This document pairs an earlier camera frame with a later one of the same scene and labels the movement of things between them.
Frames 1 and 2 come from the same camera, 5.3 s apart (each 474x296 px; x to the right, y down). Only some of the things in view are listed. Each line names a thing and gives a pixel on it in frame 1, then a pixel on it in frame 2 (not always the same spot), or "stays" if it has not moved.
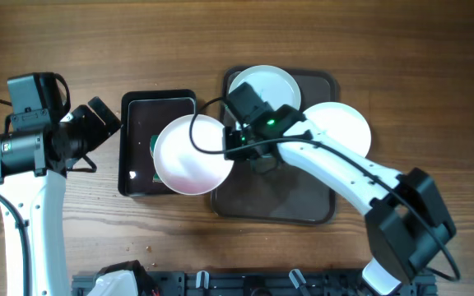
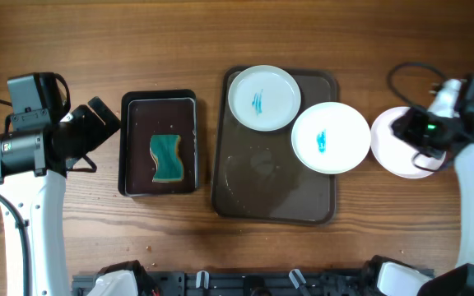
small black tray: [142, 114] stays
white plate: [186, 168] → [393, 154]
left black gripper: [99, 131] stays
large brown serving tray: [287, 195] stays
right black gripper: [230, 135] → [411, 121]
